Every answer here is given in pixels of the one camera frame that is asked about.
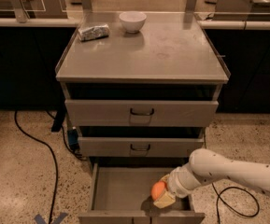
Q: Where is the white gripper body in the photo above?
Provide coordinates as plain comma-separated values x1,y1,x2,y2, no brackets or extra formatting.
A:
167,166,197,198

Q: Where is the orange fruit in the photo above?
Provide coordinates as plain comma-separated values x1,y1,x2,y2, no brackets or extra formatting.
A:
150,181,166,201

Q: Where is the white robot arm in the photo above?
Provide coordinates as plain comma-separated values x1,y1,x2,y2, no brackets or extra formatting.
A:
151,148,270,208

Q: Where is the bottom grey open drawer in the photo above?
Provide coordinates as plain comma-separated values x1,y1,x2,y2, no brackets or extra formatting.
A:
78,163,205,224

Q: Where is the middle grey drawer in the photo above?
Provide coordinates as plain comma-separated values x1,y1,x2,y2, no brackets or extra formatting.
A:
78,137,204,158

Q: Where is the grey metal drawer cabinet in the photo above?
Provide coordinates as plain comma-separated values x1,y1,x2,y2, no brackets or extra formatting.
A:
56,12,230,165

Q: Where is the top grey drawer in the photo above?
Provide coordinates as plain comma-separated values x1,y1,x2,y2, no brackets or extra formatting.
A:
65,100,219,127

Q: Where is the blue power adapter box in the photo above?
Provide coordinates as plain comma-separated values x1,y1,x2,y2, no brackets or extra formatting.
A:
67,129,79,151

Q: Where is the blue tape floor mark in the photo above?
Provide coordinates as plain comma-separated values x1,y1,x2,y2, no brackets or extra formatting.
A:
34,212,68,224

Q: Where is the white ceramic bowl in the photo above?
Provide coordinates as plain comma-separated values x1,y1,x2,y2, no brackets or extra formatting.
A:
119,11,147,33

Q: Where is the silver foil snack packet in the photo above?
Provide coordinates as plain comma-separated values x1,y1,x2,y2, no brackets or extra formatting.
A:
78,24,110,41

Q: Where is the long white counter ledge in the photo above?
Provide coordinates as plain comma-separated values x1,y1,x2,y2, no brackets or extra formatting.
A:
0,18,270,30

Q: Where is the black cable right floor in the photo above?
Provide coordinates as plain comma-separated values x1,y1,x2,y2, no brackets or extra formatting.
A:
203,131,261,224

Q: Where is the black cable floor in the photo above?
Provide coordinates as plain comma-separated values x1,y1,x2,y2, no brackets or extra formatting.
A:
203,131,261,224
13,109,60,224

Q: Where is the black cable left floor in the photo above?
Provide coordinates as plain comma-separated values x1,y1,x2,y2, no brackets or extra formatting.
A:
13,109,60,224

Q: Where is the grey metal post left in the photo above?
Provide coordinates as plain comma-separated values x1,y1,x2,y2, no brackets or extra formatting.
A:
10,0,28,23

